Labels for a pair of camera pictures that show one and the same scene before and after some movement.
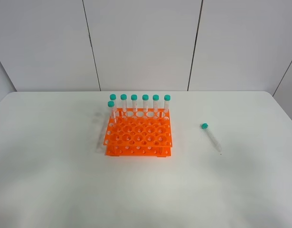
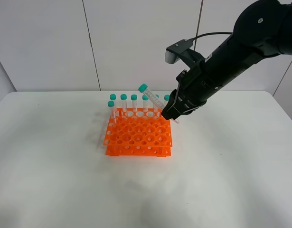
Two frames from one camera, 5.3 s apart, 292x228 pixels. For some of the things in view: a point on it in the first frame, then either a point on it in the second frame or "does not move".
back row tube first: x=113 y=97 does not move
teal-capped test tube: x=205 y=126 -> x=143 y=89
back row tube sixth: x=167 y=99 does not move
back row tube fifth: x=155 y=98 does not move
